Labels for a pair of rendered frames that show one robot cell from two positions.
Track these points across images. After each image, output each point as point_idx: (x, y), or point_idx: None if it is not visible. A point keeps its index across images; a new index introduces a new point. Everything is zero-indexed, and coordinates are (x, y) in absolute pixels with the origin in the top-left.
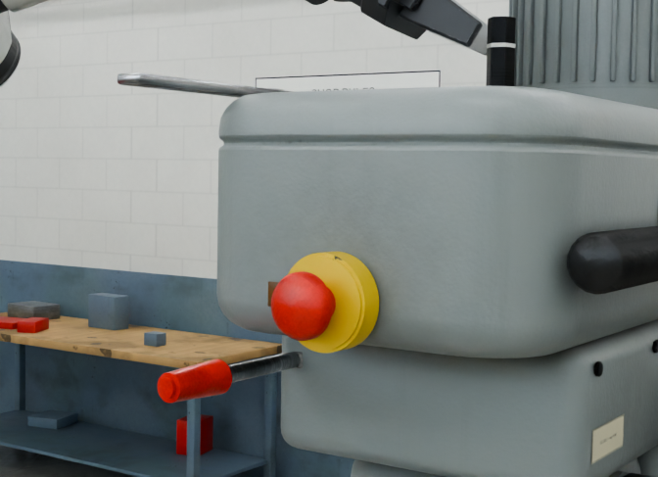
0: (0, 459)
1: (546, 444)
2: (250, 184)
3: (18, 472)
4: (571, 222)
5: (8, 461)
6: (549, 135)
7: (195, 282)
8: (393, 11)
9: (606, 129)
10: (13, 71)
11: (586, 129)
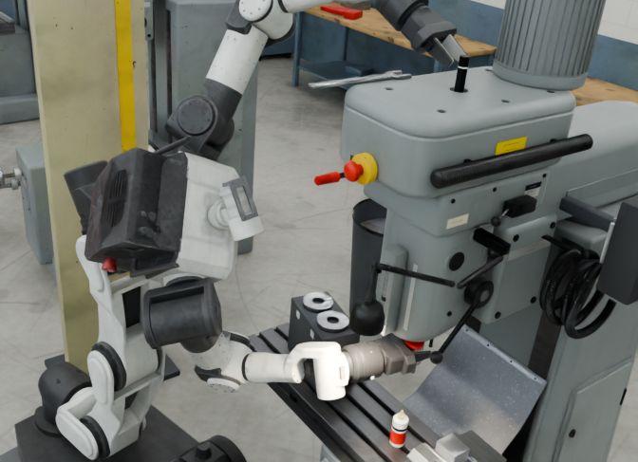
0: (328, 88)
1: (431, 220)
2: (348, 121)
3: (337, 98)
4: (437, 162)
5: (332, 90)
6: (431, 137)
7: None
8: (422, 49)
9: (461, 129)
10: (292, 33)
11: (448, 133)
